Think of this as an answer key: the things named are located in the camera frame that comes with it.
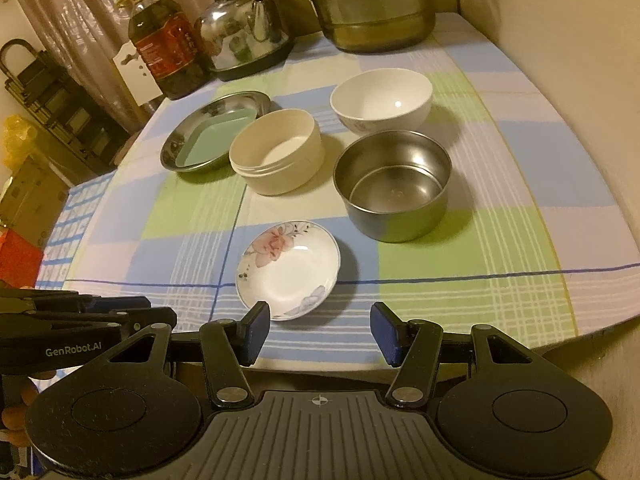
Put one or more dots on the red box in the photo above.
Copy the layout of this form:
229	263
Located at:
17	260

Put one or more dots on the beige curtain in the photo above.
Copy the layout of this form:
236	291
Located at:
75	10

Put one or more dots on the blue checked cloth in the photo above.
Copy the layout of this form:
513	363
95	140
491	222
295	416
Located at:
75	230

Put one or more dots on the white ceramic bowl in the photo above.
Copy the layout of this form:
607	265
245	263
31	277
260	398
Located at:
380	95

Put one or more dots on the stainless steel kettle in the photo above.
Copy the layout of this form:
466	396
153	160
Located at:
235	35

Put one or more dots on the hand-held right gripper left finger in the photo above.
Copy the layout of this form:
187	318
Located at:
257	330

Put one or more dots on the cardboard box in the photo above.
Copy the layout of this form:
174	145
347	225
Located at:
30	200

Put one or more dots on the checked pastel tablecloth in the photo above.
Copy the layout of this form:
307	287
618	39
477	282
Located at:
450	280

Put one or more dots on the cooking oil bottle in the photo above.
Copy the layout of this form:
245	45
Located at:
165	50

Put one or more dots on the black folding rack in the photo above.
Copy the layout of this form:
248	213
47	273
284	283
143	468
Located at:
55	105

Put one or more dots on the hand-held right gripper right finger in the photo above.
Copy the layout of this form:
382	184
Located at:
384	332

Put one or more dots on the cream round container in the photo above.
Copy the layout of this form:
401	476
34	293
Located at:
280	175

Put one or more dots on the yellow plastic bag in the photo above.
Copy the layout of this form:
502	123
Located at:
17	135

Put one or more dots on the person's left hand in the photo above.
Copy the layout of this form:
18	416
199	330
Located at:
29	391

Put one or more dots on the stainless steel steamer pot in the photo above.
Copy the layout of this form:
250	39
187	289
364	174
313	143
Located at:
375	15

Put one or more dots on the round steel plate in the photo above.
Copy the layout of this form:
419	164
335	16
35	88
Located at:
190	130

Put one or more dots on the small floral dish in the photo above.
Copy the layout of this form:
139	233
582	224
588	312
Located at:
290	270

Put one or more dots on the stainless steel bowl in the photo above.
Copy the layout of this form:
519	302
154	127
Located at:
395	220

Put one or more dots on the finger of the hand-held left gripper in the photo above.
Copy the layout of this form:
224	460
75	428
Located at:
150	317
125	303

